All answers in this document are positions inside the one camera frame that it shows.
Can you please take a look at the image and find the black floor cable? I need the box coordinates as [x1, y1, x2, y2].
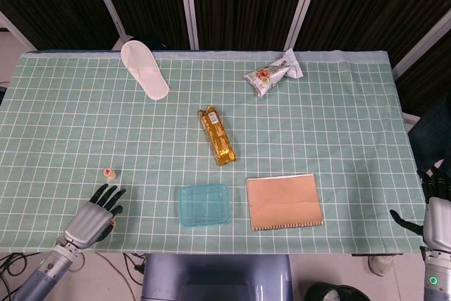
[0, 252, 40, 301]

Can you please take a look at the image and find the brown spiral notebook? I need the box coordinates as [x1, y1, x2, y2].
[246, 173, 325, 233]

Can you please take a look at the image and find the black plug cable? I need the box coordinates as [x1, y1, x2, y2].
[122, 252, 146, 276]

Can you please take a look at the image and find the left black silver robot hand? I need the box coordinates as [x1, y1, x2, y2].
[63, 183, 127, 250]

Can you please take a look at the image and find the person in dark clothes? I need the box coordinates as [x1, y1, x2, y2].
[408, 91, 451, 175]

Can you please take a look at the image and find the thin grey floor cable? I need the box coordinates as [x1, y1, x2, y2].
[92, 252, 137, 301]

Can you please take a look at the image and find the green white snack bag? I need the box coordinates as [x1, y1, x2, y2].
[242, 48, 304, 98]

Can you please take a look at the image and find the white disposable slipper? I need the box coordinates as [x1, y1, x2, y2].
[121, 40, 171, 101]

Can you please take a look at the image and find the gold foil biscuit pack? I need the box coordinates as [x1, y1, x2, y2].
[197, 104, 237, 167]

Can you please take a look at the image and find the black waste bin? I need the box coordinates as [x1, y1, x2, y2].
[303, 281, 371, 301]

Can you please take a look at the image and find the white sneaker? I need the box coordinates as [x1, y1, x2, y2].
[368, 254, 395, 277]

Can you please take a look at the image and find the green checked tablecloth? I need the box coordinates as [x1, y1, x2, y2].
[0, 49, 429, 256]

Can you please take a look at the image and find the blue clear plastic container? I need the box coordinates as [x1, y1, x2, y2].
[179, 183, 233, 226]

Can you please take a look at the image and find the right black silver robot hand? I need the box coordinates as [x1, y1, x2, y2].
[390, 165, 451, 256]

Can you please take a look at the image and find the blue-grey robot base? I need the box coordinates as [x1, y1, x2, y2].
[140, 253, 294, 301]

